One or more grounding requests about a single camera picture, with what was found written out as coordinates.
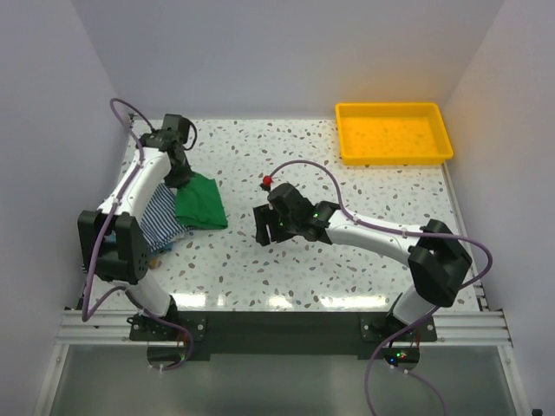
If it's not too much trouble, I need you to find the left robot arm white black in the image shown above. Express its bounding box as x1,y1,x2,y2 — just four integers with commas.
77,114,198,340

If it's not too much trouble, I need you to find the yellow plastic tray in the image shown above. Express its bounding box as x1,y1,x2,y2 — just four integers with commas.
335,102,454,166

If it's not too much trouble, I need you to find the light blue folded tank top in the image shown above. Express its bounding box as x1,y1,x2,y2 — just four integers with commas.
131,231,173,256

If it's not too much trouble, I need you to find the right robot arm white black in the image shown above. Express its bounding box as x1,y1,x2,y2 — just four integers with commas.
253,183,472,341

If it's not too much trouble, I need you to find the purple cable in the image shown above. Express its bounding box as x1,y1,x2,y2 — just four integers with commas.
80,97,194,374
271,159,494,416

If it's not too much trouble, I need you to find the green tank top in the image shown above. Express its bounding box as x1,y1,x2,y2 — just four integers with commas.
174,172,228,230

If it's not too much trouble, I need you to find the tan folded tank top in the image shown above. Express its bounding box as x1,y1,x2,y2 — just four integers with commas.
148,257,159,269

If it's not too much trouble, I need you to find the blue white striped tank top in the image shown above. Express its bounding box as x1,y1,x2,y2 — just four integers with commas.
140,184,188,252

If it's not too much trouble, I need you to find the aluminium frame rail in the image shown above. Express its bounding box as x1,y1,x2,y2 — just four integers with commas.
55,309,513,347

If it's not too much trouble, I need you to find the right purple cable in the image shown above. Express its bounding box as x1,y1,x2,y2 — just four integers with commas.
271,159,494,416

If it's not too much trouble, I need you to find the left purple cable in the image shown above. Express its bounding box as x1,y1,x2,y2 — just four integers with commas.
80,97,194,374

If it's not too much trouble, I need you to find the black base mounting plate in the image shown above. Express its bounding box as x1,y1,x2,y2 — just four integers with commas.
128,309,438,362

